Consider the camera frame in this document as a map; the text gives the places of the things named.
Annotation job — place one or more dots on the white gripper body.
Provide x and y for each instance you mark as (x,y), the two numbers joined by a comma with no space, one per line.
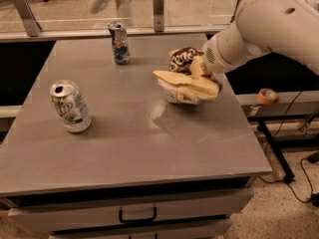
(211,59)

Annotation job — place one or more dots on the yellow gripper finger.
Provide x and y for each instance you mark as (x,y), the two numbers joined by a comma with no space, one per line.
(198,67)

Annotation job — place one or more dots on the brown sea salt chip bag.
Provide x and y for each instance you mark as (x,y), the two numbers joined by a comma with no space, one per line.
(180,86)

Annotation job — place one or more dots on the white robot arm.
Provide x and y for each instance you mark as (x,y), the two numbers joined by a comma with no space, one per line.
(286,27)

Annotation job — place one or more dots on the blue silver redbull can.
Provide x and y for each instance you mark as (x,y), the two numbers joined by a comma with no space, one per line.
(120,44)

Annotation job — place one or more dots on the green white 7up can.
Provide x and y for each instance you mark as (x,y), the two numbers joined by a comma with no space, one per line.
(70,105)

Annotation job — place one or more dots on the orange tape roll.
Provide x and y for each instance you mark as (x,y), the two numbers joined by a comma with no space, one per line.
(267,96)

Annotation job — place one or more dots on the black table leg stand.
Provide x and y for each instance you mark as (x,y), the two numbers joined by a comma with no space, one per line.
(289,175)

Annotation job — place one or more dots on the grey lower drawer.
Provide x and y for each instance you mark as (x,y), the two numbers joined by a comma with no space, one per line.
(199,229)

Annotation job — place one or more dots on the grey drawer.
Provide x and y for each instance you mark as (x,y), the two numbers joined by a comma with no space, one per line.
(199,229)
(92,214)

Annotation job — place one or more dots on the grey top drawer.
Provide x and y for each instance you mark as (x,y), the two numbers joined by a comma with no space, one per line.
(92,214)

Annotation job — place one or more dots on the middle metal glass bracket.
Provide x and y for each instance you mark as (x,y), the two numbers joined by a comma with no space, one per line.
(158,10)

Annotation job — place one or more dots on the black drawer handle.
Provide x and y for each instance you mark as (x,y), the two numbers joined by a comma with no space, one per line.
(142,215)

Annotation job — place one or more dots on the left metal glass bracket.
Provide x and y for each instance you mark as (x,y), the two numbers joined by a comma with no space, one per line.
(29,21)

